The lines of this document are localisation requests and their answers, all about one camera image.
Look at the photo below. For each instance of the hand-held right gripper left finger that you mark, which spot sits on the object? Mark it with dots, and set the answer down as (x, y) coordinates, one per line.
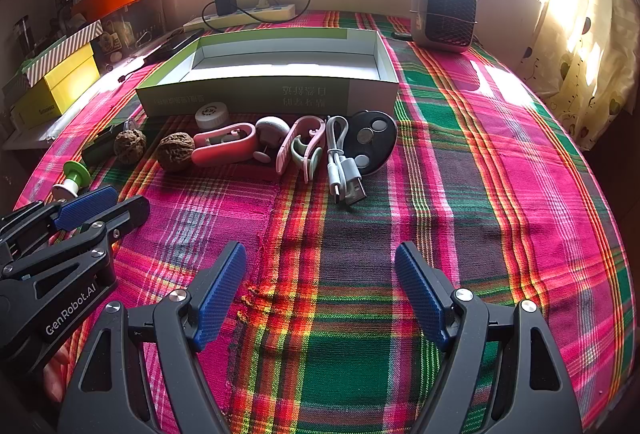
(220, 296)

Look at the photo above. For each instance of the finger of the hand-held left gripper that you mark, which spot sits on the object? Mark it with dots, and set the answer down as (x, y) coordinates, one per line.
(85, 208)
(127, 214)

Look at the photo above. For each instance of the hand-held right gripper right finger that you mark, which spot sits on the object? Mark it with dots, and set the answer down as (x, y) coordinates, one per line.
(420, 296)

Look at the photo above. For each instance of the green white suction holder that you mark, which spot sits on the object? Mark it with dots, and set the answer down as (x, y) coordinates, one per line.
(76, 172)

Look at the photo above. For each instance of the black rectangular device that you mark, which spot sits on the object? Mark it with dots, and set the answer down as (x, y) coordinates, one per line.
(102, 146)

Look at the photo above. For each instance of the brown walnut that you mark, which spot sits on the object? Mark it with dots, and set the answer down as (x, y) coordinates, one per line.
(130, 144)
(176, 151)

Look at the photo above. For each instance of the pink plastic clip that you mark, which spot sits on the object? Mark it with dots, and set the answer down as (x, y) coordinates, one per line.
(210, 147)

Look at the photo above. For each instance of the white round cap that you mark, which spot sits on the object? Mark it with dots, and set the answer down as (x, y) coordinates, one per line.
(211, 112)

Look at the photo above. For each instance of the black oval device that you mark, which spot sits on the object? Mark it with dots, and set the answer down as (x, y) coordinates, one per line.
(377, 146)

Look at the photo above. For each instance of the pink green plastic hook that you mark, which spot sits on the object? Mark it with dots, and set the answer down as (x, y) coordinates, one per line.
(284, 151)

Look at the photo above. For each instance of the grey white round knob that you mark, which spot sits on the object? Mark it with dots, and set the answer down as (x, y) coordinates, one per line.
(272, 127)

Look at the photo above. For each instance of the green white cardboard box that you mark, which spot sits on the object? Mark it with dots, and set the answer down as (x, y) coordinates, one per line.
(250, 94)

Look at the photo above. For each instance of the plaid cloth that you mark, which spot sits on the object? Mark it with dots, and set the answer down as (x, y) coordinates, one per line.
(450, 214)

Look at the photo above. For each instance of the yellow box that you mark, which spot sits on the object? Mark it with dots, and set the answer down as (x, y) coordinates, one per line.
(60, 86)

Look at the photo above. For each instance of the striped box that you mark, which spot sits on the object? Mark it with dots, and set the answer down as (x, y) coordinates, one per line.
(65, 49)

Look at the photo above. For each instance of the black flat phone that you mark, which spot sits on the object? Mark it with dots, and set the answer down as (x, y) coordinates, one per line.
(172, 44)

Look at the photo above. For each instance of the black charger adapter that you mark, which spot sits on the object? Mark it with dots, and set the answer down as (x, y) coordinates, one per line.
(225, 1)

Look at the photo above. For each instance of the white power strip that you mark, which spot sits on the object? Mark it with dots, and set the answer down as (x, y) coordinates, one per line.
(265, 12)

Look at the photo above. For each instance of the small black stick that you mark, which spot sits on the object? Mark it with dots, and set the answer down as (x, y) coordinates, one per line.
(400, 35)

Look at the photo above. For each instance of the beige space heater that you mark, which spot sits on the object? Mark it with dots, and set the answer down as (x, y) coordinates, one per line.
(445, 13)

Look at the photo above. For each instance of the patterned cream curtain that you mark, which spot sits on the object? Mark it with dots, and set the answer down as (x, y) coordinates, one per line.
(585, 38)

